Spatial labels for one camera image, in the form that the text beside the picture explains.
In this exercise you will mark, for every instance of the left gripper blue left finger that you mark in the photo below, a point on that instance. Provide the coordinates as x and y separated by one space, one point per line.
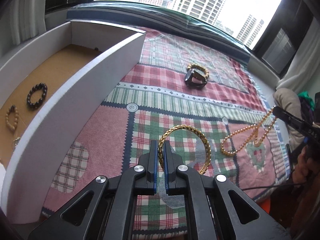
122 193

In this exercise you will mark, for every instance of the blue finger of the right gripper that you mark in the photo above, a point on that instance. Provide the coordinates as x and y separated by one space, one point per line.
288 118

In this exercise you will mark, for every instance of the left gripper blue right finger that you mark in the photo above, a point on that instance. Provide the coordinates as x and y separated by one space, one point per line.
186 181

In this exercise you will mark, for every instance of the gold chain bangle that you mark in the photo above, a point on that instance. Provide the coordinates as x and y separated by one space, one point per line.
193 130

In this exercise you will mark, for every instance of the white curtain right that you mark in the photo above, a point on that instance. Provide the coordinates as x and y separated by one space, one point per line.
304 63

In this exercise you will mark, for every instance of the white curtain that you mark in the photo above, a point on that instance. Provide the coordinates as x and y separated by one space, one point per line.
27 19
304 63

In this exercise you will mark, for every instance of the patchwork plaid bed quilt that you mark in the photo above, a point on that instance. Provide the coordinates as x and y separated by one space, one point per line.
153 98

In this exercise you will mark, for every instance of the white cardboard box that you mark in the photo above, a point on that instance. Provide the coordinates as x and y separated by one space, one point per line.
50 134

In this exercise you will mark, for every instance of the white curtain left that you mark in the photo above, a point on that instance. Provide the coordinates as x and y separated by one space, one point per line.
27 19

